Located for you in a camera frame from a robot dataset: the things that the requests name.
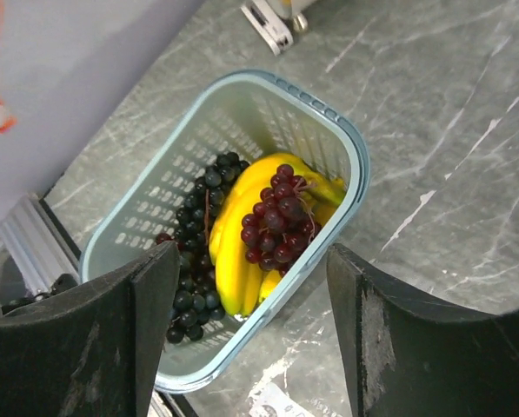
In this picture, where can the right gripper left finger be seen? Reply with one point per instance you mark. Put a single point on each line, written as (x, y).
(93, 350)

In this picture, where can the yellow banana bunch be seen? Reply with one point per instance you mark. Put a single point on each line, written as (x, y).
(243, 286)

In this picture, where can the red grape bunch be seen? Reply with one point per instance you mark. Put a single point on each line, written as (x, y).
(281, 224)

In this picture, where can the light blue plastic basket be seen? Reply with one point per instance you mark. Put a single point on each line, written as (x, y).
(254, 113)

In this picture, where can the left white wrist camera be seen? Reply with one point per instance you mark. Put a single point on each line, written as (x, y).
(278, 22)

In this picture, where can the dark blue grape bunch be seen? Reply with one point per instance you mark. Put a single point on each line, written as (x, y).
(196, 301)

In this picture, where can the aluminium frame rail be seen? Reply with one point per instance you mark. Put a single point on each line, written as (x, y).
(35, 252)

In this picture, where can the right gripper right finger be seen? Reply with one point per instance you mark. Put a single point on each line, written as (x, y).
(408, 353)

